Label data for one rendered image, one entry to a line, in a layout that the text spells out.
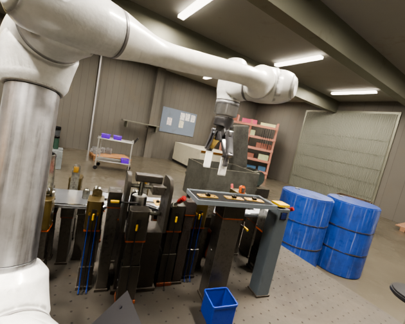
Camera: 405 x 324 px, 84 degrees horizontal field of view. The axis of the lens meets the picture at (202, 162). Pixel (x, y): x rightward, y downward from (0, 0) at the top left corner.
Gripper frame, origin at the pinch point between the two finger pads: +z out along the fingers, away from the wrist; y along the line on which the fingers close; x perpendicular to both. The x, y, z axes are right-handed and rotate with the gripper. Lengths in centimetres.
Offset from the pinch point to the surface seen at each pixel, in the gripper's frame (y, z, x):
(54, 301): 7, 58, 49
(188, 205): 9.5, 19.3, 3.4
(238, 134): 461, -27, -295
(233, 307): -16, 50, -12
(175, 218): 8.5, 25.0, 8.4
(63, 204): 25, 27, 52
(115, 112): 817, -19, 10
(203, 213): 12.7, 24.2, -6.3
